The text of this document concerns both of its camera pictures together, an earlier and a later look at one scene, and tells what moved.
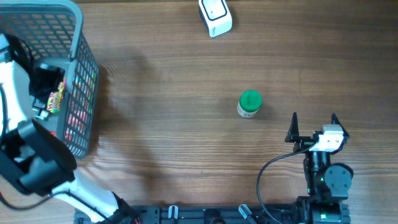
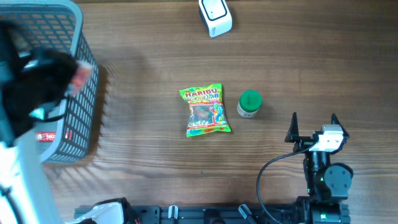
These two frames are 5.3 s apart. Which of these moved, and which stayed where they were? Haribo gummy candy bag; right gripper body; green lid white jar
Moved: Haribo gummy candy bag
Stayed: right gripper body; green lid white jar
